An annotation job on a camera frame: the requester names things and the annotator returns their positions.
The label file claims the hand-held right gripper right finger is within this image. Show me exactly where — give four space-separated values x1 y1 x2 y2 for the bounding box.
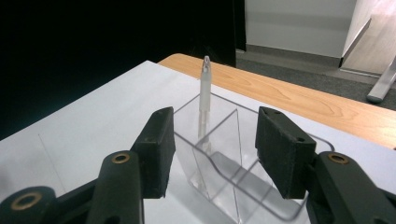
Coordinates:
255 106 318 200

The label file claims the white pen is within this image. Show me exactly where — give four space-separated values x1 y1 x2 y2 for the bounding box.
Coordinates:
196 55 214 147

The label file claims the wooden table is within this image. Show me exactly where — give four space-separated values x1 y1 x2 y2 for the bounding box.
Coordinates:
158 52 396 150

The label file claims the white desk frame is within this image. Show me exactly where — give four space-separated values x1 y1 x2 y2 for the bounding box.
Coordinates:
366 55 396 105

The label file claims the clear plastic desk organizer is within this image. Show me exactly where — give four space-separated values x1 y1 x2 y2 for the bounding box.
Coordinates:
172 91 336 224

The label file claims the black curtain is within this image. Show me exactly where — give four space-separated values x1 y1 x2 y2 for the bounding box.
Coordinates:
0 0 247 142

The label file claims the white table mat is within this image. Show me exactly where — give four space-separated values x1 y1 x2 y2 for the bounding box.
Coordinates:
0 60 396 224

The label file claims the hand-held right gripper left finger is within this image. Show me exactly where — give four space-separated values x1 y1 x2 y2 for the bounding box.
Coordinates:
130 106 177 200

